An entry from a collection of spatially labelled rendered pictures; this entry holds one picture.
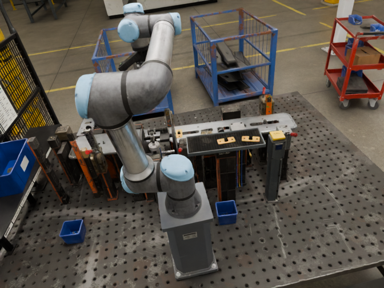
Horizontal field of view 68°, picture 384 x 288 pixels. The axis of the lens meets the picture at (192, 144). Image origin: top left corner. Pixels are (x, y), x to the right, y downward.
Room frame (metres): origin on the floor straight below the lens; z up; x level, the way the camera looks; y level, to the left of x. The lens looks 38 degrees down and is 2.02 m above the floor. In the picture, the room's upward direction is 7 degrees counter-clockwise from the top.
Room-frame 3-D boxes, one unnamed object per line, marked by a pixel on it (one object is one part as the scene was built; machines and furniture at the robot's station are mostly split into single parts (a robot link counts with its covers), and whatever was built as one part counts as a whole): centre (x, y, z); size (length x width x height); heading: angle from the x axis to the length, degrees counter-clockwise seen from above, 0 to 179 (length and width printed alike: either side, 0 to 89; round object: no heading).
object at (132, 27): (1.08, 0.15, 1.74); 0.11 x 0.11 x 0.08; 84
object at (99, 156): (1.27, 0.54, 0.88); 0.07 x 0.06 x 0.35; 0
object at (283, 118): (1.44, 0.05, 1.00); 1.38 x 0.22 x 0.02; 90
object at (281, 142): (1.09, -0.42, 0.92); 0.08 x 0.08 x 0.44; 0
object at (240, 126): (1.26, -0.26, 0.90); 0.13 x 0.10 x 0.41; 0
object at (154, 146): (1.23, 0.17, 0.94); 0.18 x 0.13 x 0.49; 90
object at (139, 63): (1.19, 0.15, 1.58); 0.09 x 0.08 x 0.12; 89
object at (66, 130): (1.56, 0.81, 0.88); 0.08 x 0.08 x 0.36; 0
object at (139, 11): (1.18, 0.16, 1.74); 0.09 x 0.08 x 0.11; 174
